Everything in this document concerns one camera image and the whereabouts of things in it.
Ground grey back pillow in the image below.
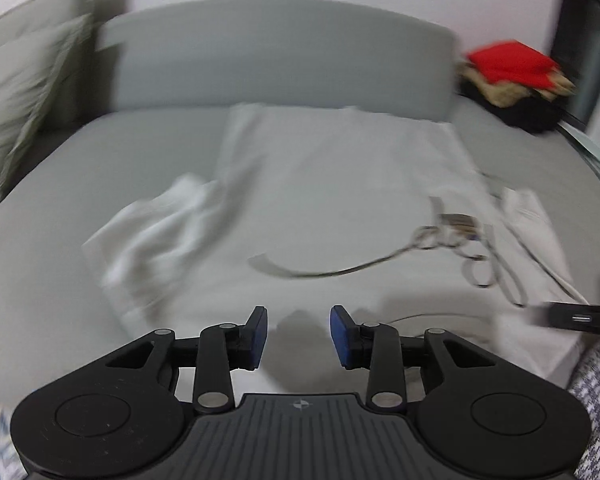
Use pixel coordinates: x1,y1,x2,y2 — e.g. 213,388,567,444
0,0,92,47

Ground dark window frame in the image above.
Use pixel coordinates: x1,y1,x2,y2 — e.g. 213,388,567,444
550,0,600,131

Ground red folded garment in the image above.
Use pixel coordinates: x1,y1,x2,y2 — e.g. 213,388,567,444
466,40,559,89

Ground glass side table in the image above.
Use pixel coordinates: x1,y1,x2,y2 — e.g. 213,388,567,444
557,122,600,180

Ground light grey shirt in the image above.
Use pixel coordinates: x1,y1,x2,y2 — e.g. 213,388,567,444
83,104,582,393

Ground grey front pillow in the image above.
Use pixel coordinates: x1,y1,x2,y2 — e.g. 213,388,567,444
0,14,92,201

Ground grey pillow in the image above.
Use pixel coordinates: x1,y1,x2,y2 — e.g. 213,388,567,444
0,0,92,47
0,14,92,201

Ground grey sofa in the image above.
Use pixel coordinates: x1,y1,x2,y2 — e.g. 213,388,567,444
0,0,600,405

